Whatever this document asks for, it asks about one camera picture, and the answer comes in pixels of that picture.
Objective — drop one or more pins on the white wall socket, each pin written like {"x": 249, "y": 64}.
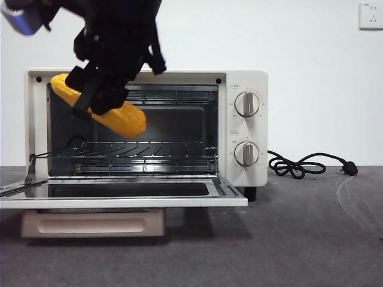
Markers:
{"x": 372, "y": 16}

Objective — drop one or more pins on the cream Toshiba toaster oven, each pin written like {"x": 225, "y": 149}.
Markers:
{"x": 251, "y": 179}

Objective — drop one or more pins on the yellow corn cob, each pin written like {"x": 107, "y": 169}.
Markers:
{"x": 128, "y": 121}

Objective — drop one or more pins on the cream oven knob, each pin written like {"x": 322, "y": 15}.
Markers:
{"x": 247, "y": 104}
{"x": 246, "y": 154}

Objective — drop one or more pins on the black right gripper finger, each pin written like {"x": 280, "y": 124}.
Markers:
{"x": 109, "y": 98}
{"x": 86, "y": 88}

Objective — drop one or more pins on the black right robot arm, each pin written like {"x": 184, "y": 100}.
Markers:
{"x": 119, "y": 36}

